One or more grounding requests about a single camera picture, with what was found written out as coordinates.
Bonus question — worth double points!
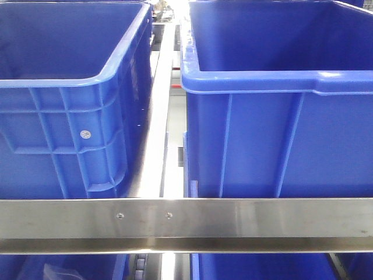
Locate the blue crate centre right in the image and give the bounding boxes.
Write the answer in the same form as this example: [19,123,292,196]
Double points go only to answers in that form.
[181,1,372,198]

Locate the blue crate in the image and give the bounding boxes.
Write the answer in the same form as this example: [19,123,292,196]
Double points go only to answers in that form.
[181,1,372,198]
[1,254,129,279]
[190,253,337,279]
[1,1,152,199]

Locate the blue crate lower right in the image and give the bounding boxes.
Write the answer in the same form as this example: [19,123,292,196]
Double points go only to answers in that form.
[190,253,337,279]

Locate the blue crate centre left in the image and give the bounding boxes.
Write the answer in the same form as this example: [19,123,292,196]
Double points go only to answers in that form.
[1,1,152,199]

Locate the blue crate lower left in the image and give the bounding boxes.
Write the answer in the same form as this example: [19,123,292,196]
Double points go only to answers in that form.
[1,254,129,279]

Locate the stainless steel shelf rail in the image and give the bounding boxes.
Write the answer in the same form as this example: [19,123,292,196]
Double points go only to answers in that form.
[1,198,372,254]

